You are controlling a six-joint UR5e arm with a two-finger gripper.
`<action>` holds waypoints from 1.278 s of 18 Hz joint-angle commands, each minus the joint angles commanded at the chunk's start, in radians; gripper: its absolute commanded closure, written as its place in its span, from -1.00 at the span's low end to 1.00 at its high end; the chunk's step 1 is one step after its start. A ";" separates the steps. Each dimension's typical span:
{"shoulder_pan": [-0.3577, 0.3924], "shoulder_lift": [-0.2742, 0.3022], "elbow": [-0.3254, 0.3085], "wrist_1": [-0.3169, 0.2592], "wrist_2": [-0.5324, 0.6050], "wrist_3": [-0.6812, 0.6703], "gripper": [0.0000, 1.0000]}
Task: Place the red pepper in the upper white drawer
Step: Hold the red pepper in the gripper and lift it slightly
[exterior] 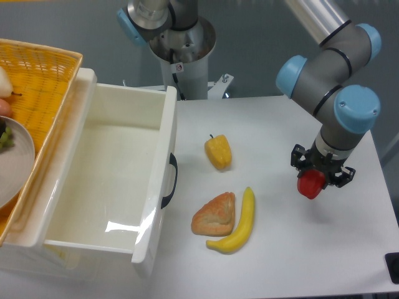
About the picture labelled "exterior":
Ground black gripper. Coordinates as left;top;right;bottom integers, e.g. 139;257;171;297
291;144;356;189

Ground red bell pepper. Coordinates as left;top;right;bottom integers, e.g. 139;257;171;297
297;169;325;199

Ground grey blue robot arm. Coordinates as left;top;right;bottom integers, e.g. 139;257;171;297
117;1;382;199

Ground yellow bell pepper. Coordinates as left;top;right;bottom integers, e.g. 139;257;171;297
204;135;232;170

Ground open white drawer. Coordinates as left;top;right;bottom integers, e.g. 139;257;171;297
43;83;178;278

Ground white drawer cabinet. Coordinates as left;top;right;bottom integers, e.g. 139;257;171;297
1;69;135;280

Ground black corner device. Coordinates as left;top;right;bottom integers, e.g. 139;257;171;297
385;252;399;285

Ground yellow banana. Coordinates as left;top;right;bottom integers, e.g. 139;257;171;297
206;187;256;254

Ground triangular bread pastry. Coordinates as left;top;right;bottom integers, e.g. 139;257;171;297
191;192;236;237

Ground yellow wicker basket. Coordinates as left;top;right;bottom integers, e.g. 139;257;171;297
1;39;83;241

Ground grey plate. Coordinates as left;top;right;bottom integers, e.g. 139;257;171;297
1;116;36;207

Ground green grapes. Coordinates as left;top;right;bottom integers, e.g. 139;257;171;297
0;126;14;151

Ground pink peach fruit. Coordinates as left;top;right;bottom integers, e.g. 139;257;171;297
0;98;12;118

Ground white pear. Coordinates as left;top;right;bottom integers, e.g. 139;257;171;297
0;67;22;98

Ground metal table bracket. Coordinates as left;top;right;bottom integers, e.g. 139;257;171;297
208;74;234;100

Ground black drawer handle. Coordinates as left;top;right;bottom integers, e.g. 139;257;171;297
161;153;178;209

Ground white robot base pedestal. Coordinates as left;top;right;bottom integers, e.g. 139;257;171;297
149;17;216;100

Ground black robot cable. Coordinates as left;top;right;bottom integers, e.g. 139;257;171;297
170;48;187;101

